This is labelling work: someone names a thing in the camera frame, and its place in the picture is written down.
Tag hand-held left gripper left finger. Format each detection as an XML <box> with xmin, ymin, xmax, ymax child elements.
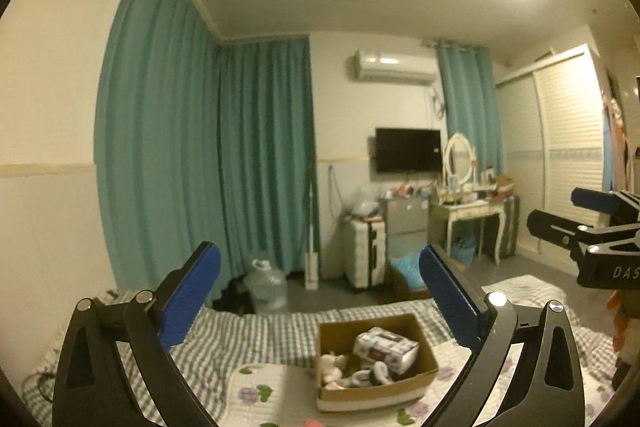
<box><xmin>51</xmin><ymin>241</ymin><xmax>222</xmax><ymax>427</ymax></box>

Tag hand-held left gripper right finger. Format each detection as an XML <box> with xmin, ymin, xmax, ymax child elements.
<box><xmin>419</xmin><ymin>244</ymin><xmax>586</xmax><ymax>427</ymax></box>

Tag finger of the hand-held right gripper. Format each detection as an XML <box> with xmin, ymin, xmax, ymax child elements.
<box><xmin>571</xmin><ymin>187</ymin><xmax>640</xmax><ymax>225</ymax></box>
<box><xmin>526</xmin><ymin>208</ymin><xmax>640</xmax><ymax>260</ymax></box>

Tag white blue tissue pack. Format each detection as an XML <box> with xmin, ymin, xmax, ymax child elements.
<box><xmin>353</xmin><ymin>327</ymin><xmax>419</xmax><ymax>372</ymax></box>

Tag large white sock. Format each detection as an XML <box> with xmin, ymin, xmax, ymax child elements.
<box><xmin>345</xmin><ymin>361</ymin><xmax>392</xmax><ymax>389</ymax></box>

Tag small curled white sock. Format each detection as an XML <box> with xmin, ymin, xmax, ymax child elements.
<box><xmin>320</xmin><ymin>353</ymin><xmax>352</xmax><ymax>389</ymax></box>

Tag person's right hand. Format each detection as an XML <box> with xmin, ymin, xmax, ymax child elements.
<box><xmin>606</xmin><ymin>291</ymin><xmax>632</xmax><ymax>358</ymax></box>

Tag black bag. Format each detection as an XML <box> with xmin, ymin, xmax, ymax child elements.
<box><xmin>220</xmin><ymin>277</ymin><xmax>251</xmax><ymax>314</ymax></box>

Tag brown floor cardboard box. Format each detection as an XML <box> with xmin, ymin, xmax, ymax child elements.
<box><xmin>390</xmin><ymin>257</ymin><xmax>466</xmax><ymax>303</ymax></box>

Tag white louvered wardrobe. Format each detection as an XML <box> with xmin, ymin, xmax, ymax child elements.
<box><xmin>495</xmin><ymin>44</ymin><xmax>621</xmax><ymax>278</ymax></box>

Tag blue plastic bag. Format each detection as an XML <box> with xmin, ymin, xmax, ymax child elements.
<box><xmin>390</xmin><ymin>252</ymin><xmax>426</xmax><ymax>293</ymax></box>

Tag hanging clothes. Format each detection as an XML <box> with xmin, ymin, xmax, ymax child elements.
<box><xmin>602</xmin><ymin>97</ymin><xmax>632</xmax><ymax>192</ymax></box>

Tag clear water jug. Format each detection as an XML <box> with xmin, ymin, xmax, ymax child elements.
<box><xmin>245</xmin><ymin>258</ymin><xmax>289</xmax><ymax>314</ymax></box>

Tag grey small fridge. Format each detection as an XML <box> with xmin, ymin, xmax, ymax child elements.
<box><xmin>380</xmin><ymin>197</ymin><xmax>432</xmax><ymax>273</ymax></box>

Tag white dressing table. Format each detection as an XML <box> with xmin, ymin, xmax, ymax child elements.
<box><xmin>430</xmin><ymin>197</ymin><xmax>506</xmax><ymax>265</ymax></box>

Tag white suitcase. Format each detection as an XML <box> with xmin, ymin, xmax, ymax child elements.
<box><xmin>342</xmin><ymin>217</ymin><xmax>388</xmax><ymax>293</ymax></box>

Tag oval white mirror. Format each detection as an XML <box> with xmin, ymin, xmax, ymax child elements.
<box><xmin>444</xmin><ymin>133</ymin><xmax>477</xmax><ymax>185</ymax></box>

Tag clear plastic bag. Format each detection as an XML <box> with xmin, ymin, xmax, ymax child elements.
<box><xmin>350</xmin><ymin>199</ymin><xmax>381</xmax><ymax>220</ymax></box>

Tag floral quilt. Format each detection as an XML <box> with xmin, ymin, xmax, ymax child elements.
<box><xmin>227</xmin><ymin>274</ymin><xmax>621</xmax><ymax>427</ymax></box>

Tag white upright mop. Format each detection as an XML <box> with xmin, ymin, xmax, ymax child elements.
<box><xmin>304</xmin><ymin>157</ymin><xmax>322</xmax><ymax>290</ymax></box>

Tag narrow teal curtain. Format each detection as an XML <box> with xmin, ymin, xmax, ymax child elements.
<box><xmin>435</xmin><ymin>39</ymin><xmax>506</xmax><ymax>188</ymax></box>

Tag wide teal curtain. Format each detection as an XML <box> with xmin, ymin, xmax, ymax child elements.
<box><xmin>95</xmin><ymin>0</ymin><xmax>222</xmax><ymax>303</ymax></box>

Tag teal curtain beside corner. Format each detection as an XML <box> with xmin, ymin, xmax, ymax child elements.
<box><xmin>217</xmin><ymin>38</ymin><xmax>321</xmax><ymax>278</ymax></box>

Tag white air conditioner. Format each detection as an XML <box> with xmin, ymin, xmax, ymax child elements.
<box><xmin>348</xmin><ymin>49</ymin><xmax>437</xmax><ymax>85</ymax></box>

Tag black wall television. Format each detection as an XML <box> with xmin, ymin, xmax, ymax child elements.
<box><xmin>375</xmin><ymin>127</ymin><xmax>442</xmax><ymax>174</ymax></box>

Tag hanging wall cable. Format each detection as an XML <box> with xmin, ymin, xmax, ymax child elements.
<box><xmin>327</xmin><ymin>164</ymin><xmax>346</xmax><ymax>218</ymax></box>

